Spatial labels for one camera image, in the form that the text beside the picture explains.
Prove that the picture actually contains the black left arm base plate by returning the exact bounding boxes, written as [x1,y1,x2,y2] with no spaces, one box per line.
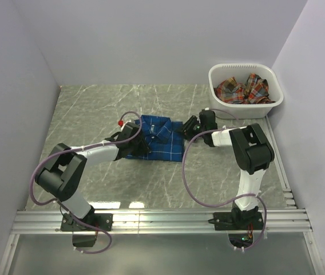
[60,213,113,232]

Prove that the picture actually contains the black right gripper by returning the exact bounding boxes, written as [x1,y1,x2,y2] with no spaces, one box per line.
[176,115,207,142]

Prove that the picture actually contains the red plaid shirt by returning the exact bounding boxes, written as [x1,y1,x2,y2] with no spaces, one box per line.
[214,73,274,104]

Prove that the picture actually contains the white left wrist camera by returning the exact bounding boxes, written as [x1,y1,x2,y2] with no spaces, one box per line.
[117,122,139,141]

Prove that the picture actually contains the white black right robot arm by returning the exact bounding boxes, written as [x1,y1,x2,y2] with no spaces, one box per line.
[178,108,275,229]

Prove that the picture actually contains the aluminium mounting rail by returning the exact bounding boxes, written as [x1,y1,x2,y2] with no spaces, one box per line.
[10,209,312,234]

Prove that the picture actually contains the white plastic laundry basket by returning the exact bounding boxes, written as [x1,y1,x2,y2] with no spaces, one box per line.
[208,63,284,119]

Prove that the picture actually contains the blue plaid long sleeve shirt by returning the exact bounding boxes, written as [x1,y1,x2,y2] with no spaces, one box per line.
[126,115,184,162]

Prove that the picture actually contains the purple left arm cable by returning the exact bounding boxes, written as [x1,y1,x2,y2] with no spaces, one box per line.
[29,111,143,254]

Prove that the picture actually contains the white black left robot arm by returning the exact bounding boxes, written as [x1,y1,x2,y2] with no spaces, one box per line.
[34,127,150,230]

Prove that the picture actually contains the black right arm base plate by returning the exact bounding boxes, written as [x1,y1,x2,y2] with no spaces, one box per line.
[208,211,264,231]

